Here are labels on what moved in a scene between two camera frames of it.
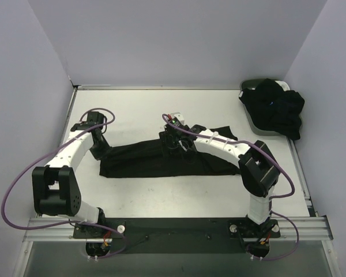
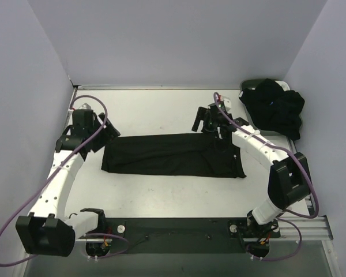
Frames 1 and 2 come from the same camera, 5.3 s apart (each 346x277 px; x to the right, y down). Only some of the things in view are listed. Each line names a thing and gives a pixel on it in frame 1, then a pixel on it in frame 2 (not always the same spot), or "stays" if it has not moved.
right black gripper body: x=167 y=139 -> x=206 y=119
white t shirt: x=284 y=85 stays
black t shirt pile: x=271 y=107 stays
